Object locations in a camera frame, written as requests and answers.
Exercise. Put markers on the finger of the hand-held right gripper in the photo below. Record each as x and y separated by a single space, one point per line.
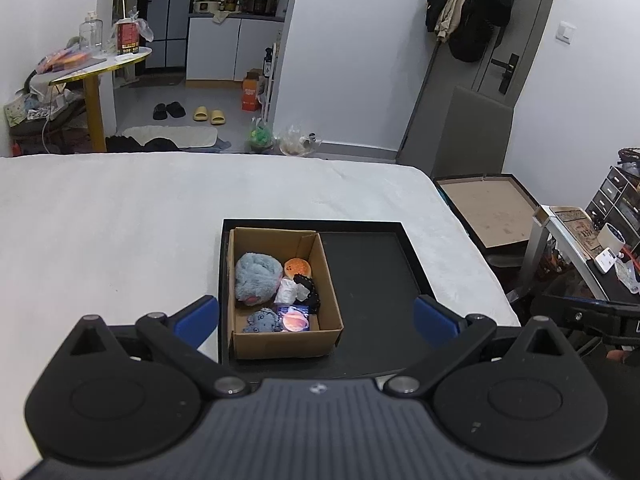
570 312

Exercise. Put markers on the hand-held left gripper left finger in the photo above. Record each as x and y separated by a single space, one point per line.
197 324

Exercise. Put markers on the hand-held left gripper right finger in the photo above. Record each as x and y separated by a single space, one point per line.
435 324

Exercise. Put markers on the small grey-blue plush toy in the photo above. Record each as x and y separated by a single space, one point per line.
261 321

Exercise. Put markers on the black shallow tray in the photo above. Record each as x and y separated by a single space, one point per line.
370 280

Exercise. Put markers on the white soft lump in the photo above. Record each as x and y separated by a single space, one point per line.
286 291

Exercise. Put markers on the blue shiny packet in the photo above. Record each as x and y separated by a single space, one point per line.
296 321

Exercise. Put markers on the brown cardboard box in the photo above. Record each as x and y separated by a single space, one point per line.
330 305

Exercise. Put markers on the burger plush toy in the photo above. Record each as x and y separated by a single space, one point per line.
297 267

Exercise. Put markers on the small white device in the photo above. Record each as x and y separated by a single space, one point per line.
605 260

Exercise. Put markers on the white metal side desk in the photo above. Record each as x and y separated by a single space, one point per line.
575 240

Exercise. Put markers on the fluffy blue plush toy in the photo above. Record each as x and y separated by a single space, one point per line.
256 277

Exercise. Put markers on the tape roll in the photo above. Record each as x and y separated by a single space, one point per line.
611 236

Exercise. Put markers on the small drawer unit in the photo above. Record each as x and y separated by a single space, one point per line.
612 195

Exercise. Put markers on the black framed brown board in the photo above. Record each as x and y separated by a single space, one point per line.
495 210

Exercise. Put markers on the black cloth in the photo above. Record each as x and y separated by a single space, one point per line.
150 145

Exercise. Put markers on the white floor mat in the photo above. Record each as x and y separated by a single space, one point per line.
175 135

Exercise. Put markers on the grey padded panel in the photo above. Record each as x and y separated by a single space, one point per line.
475 135

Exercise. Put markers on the green plastic bag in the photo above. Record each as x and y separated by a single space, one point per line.
261 136

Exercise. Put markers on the clear plastic bag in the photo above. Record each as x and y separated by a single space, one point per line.
295 142

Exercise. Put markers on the orange cardboard box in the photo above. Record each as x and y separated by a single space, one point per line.
250 95

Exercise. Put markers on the yellow round table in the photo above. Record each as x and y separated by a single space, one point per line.
94 105

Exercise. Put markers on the white narrow shelf rack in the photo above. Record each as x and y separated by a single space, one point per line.
272 90

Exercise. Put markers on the pile of clutter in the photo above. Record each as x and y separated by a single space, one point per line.
35 110

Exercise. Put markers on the white kitchen cabinet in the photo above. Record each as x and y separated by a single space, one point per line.
220 50

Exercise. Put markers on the red drink carton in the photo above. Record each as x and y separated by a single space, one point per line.
127 37

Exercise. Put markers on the colourful packets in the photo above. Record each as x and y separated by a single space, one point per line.
65 60

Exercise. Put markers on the grey door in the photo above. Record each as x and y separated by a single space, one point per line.
530 10

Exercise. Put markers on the clear plastic bottle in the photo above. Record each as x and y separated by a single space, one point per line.
91 32

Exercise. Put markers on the hanging clothes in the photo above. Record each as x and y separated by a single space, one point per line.
475 10

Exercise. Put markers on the white light switch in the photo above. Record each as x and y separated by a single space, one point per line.
566 32

